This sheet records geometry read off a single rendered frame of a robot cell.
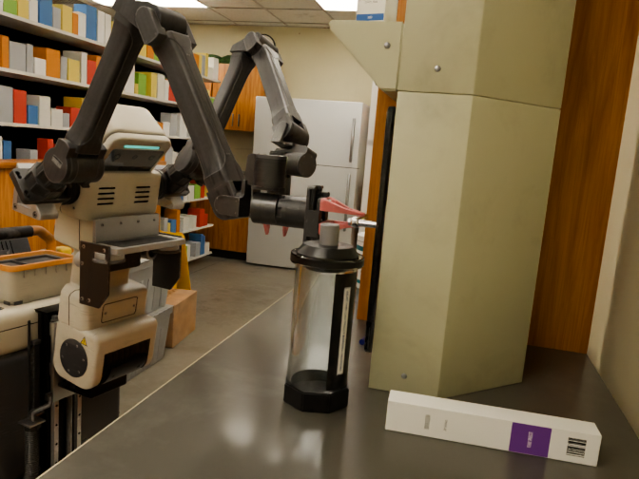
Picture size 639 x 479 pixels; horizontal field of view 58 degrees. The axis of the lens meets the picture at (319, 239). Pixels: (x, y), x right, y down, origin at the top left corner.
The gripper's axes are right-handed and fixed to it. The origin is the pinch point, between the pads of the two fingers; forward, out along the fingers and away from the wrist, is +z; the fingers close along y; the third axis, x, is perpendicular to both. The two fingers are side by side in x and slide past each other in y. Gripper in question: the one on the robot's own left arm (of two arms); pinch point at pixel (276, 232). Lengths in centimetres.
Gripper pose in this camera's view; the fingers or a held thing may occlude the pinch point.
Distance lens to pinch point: 142.1
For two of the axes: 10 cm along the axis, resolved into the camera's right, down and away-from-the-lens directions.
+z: -0.8, 9.8, 1.6
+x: 2.4, -1.3, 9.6
